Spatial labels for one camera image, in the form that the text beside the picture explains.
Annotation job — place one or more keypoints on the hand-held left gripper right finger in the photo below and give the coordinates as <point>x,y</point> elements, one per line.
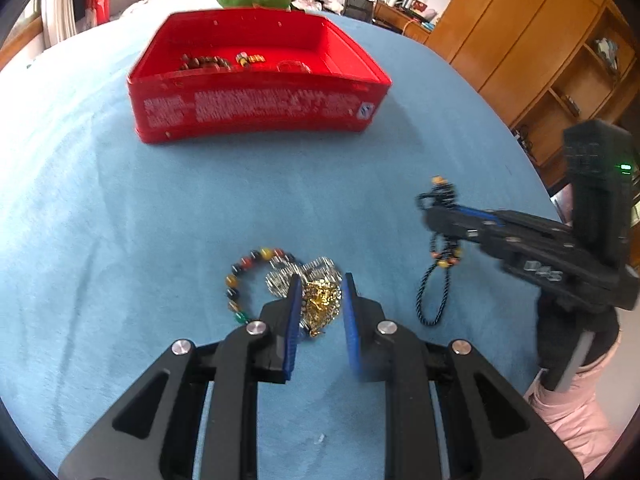
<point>351,330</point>

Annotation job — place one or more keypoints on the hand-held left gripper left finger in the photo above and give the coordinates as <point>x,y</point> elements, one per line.
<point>292,330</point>

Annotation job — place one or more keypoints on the wooden desk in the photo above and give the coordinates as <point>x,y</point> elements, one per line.
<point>400,22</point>

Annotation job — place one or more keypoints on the white curtain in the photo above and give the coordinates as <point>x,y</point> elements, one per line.
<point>60,10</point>

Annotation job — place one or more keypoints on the blue blanket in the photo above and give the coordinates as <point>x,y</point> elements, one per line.
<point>150,220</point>

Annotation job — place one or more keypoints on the person's right hand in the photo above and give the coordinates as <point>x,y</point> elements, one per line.
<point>555,340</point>

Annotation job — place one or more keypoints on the red tin box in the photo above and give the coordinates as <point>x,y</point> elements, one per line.
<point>250,110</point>

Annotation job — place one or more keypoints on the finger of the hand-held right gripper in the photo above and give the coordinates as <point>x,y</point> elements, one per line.
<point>450,230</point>
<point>480,214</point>

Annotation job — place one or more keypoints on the wooden wardrobe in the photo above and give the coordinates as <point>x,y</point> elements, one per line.
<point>525,35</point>

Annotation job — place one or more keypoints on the folded bedding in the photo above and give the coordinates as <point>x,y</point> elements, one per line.
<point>305,2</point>

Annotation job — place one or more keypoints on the gold pendant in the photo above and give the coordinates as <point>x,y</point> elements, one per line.
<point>322,305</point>

